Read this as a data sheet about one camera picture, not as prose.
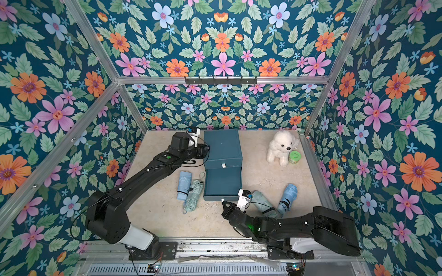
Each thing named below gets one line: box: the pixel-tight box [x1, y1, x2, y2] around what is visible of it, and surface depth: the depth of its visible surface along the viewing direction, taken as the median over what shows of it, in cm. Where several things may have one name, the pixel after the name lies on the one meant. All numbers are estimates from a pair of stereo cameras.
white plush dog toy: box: [266, 129, 300, 167], surface depth 94 cm
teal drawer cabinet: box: [203, 129, 243, 202], surface depth 86 cm
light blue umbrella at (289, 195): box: [277, 183, 298, 216], surface depth 86 cm
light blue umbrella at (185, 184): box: [177, 170, 193, 201], surface depth 92 cm
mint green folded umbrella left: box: [184, 179, 204, 213], surface depth 88 cm
